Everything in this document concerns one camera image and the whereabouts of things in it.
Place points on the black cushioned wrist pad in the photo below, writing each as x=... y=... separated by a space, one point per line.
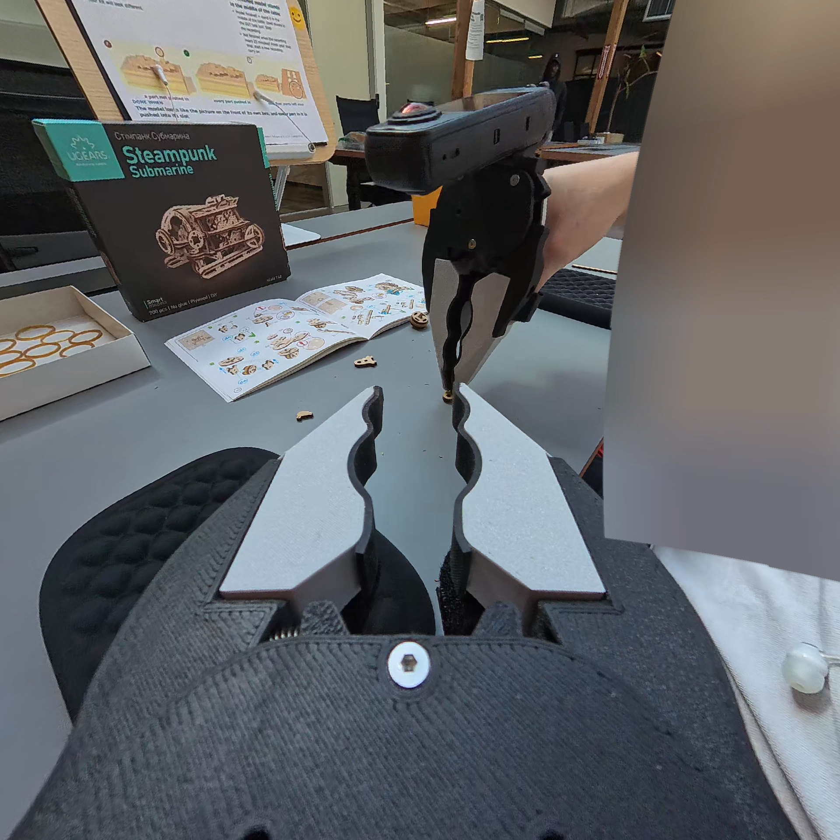
x=131 y=544
x=577 y=295

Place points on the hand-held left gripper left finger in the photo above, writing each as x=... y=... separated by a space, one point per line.
x=308 y=512

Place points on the wooden post with paper sign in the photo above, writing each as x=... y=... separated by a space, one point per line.
x=467 y=46

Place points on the white cardboard tray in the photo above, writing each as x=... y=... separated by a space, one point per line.
x=98 y=367

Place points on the open instruction booklet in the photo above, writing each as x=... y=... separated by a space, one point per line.
x=289 y=334

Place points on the black model kit box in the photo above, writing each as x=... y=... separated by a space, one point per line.
x=190 y=223

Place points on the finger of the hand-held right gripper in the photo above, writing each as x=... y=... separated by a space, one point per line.
x=485 y=308
x=441 y=289

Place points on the person's right forearm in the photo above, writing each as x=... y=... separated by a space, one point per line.
x=584 y=197

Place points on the group of wooden rings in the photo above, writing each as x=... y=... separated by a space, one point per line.
x=39 y=348

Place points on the potted plant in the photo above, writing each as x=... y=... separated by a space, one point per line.
x=633 y=85

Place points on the yellow block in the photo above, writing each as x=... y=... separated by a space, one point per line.
x=423 y=208

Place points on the white round bead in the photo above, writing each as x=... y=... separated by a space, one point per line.
x=804 y=668

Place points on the white board stand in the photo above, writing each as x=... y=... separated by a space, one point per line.
x=295 y=216

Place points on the slanted wooden post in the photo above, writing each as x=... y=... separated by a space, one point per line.
x=607 y=59

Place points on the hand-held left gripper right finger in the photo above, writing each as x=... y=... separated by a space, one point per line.
x=525 y=518

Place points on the grey desk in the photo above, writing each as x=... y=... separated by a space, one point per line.
x=197 y=446

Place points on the instruction sheet on wooden board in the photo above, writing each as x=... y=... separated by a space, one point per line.
x=210 y=59

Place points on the thin wooden sheet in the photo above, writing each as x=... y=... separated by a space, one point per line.
x=594 y=268

